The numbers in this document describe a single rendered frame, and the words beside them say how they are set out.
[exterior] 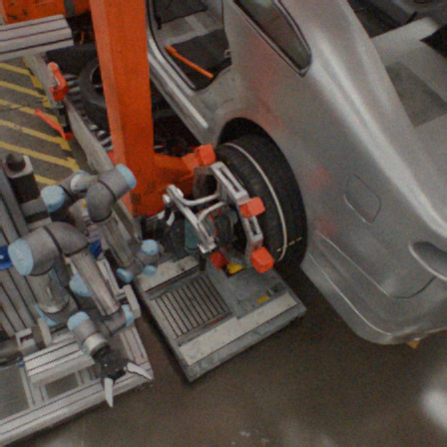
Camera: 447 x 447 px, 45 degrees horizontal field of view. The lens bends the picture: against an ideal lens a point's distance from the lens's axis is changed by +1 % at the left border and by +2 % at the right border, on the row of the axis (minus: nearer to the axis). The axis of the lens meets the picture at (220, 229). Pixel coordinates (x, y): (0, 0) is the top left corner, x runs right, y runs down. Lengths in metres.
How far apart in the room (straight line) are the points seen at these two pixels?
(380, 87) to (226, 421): 1.94
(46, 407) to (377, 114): 2.09
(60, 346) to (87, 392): 0.51
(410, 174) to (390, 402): 1.74
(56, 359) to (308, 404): 1.45
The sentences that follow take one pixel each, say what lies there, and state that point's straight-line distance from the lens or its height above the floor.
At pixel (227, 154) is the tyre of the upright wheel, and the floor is 1.15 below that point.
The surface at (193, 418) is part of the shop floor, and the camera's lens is 3.10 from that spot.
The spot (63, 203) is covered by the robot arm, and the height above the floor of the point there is 1.02.
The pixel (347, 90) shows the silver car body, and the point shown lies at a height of 1.74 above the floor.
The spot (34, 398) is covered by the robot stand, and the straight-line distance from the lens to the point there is 2.99.
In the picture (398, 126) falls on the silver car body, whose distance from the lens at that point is 1.96.
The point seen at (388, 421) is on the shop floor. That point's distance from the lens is 3.29.
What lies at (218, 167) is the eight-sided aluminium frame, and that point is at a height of 1.12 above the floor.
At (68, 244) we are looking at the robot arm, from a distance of 1.92.
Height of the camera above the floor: 2.98
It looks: 54 degrees down
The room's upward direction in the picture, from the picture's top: 6 degrees clockwise
